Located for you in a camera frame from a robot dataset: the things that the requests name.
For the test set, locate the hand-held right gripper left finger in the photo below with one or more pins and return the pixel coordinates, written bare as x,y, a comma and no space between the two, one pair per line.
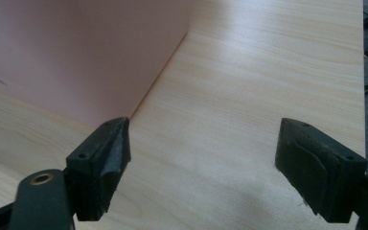
97,166

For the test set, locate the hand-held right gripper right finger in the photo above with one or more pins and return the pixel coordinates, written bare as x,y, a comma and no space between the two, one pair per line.
319,172

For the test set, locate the pink box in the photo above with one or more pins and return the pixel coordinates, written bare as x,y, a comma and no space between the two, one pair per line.
76,54

